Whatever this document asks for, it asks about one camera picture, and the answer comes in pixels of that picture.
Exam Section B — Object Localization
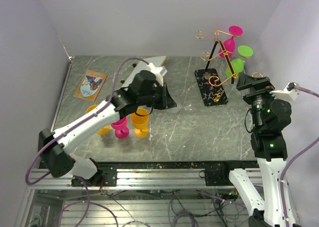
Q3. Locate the yellow framed whiteboard tablet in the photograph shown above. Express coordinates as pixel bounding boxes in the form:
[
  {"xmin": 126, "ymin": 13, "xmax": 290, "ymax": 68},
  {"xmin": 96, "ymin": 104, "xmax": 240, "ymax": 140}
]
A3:
[{"xmin": 122, "ymin": 56, "xmax": 167, "ymax": 87}]

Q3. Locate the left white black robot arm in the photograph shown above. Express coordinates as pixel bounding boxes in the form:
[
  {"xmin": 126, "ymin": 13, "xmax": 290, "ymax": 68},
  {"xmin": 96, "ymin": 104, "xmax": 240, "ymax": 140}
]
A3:
[{"xmin": 39, "ymin": 67, "xmax": 176, "ymax": 186}]

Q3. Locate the clear wine glass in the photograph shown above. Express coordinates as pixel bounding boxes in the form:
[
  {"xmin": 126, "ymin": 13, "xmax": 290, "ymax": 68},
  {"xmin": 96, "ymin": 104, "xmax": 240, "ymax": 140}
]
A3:
[{"xmin": 167, "ymin": 98, "xmax": 192, "ymax": 114}]

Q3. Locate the orange picture book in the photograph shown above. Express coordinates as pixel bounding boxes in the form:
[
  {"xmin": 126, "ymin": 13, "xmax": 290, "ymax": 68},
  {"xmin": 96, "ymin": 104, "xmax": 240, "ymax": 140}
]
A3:
[{"xmin": 73, "ymin": 70, "xmax": 108, "ymax": 101}]

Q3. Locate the pink wine glass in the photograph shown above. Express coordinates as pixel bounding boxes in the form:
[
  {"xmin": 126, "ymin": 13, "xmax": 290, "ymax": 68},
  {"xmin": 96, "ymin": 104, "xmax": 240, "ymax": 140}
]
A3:
[
  {"xmin": 223, "ymin": 25, "xmax": 243, "ymax": 58},
  {"xmin": 111, "ymin": 117, "xmax": 130, "ymax": 139}
]

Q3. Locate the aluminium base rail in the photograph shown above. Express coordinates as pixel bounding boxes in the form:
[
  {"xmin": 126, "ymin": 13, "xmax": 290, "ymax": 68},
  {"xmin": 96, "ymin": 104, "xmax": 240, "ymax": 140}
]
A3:
[{"xmin": 27, "ymin": 161, "xmax": 265, "ymax": 190}]

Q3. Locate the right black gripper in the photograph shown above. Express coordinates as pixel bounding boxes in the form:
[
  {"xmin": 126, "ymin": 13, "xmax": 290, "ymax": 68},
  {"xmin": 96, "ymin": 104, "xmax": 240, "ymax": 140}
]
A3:
[{"xmin": 237, "ymin": 71, "xmax": 283, "ymax": 130}]

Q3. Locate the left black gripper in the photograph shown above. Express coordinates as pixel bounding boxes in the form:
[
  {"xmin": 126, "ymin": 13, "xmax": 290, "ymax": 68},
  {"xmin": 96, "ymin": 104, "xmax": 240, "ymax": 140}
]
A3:
[{"xmin": 139, "ymin": 83, "xmax": 177, "ymax": 110}]

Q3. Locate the floor cable bundle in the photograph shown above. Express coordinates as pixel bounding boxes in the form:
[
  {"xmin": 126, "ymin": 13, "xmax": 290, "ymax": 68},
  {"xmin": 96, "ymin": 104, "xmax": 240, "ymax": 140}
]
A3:
[{"xmin": 82, "ymin": 187, "xmax": 272, "ymax": 227}]

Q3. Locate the gold black wine glass rack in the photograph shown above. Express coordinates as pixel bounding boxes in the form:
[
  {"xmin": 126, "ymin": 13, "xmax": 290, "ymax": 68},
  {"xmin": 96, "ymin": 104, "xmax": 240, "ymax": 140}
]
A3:
[{"xmin": 194, "ymin": 30, "xmax": 240, "ymax": 107}]

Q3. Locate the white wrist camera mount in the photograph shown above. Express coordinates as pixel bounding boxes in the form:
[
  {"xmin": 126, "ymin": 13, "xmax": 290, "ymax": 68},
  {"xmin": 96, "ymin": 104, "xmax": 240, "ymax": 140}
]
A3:
[
  {"xmin": 270, "ymin": 82, "xmax": 300, "ymax": 102},
  {"xmin": 147, "ymin": 63, "xmax": 167, "ymax": 86}
]

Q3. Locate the yellow wine glass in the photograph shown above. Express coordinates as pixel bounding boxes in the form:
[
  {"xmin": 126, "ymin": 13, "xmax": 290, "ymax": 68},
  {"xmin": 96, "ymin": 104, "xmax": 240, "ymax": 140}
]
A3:
[
  {"xmin": 86, "ymin": 104, "xmax": 110, "ymax": 135},
  {"xmin": 130, "ymin": 108, "xmax": 149, "ymax": 138}
]

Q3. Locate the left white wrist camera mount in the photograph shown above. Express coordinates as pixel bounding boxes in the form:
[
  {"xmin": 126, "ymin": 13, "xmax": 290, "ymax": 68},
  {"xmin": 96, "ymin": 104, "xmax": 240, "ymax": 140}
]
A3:
[{"xmin": 147, "ymin": 63, "xmax": 167, "ymax": 86}]

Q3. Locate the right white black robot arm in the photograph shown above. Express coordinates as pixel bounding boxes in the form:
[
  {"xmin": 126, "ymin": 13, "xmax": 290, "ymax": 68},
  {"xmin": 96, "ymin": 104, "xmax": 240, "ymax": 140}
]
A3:
[{"xmin": 219, "ymin": 72, "xmax": 299, "ymax": 227}]

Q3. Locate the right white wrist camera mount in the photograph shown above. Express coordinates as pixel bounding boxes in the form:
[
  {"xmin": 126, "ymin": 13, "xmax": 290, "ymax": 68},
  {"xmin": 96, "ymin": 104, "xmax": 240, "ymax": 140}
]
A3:
[{"xmin": 270, "ymin": 82, "xmax": 300, "ymax": 102}]

